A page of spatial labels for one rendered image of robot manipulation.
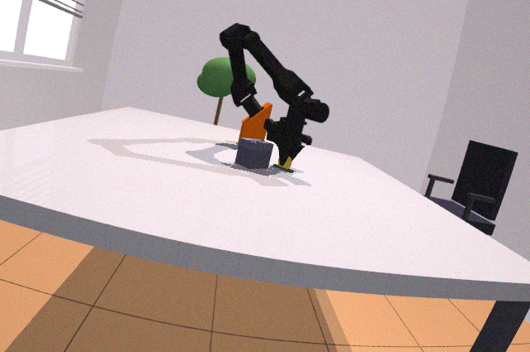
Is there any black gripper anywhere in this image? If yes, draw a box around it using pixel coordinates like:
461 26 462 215
267 114 313 166

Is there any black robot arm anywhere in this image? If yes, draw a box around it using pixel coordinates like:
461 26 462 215
219 23 330 133

